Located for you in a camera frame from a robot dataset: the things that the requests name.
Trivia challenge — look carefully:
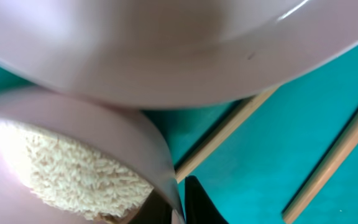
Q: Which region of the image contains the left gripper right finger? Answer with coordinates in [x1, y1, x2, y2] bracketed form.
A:
[185, 175, 228, 224]

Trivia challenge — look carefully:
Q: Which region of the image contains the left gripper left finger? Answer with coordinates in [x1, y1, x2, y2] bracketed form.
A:
[129, 190, 172, 224]

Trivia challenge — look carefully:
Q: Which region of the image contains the wooden chopstick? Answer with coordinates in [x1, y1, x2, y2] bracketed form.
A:
[282, 110, 358, 223]
[176, 86, 280, 184]

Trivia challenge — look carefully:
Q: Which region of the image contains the pink bowl with rice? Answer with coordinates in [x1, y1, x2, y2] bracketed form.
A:
[0, 87, 185, 224]

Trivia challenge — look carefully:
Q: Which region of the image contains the pink plate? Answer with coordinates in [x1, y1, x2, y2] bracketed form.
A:
[0, 0, 358, 108]

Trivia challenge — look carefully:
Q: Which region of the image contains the teal serving tray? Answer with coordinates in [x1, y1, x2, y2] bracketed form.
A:
[0, 29, 358, 224]

